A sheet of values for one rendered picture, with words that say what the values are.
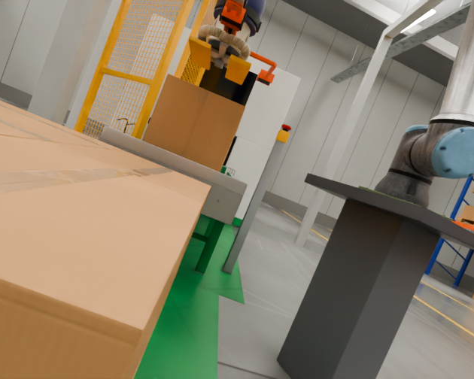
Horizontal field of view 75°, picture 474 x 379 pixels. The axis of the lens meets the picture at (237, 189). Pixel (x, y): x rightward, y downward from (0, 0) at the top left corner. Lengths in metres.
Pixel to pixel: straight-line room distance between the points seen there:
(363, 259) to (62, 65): 2.10
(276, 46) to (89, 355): 11.04
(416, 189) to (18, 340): 1.18
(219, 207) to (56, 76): 1.47
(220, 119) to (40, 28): 10.42
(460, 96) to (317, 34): 10.64
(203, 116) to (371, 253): 0.94
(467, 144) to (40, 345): 1.07
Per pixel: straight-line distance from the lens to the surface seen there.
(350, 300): 1.20
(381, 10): 10.32
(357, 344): 1.25
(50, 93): 2.44
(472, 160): 1.12
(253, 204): 2.03
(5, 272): 0.23
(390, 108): 12.41
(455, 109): 1.16
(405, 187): 1.24
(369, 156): 11.95
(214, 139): 1.52
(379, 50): 5.01
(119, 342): 0.21
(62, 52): 2.46
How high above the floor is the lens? 0.65
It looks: 3 degrees down
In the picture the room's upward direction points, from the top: 22 degrees clockwise
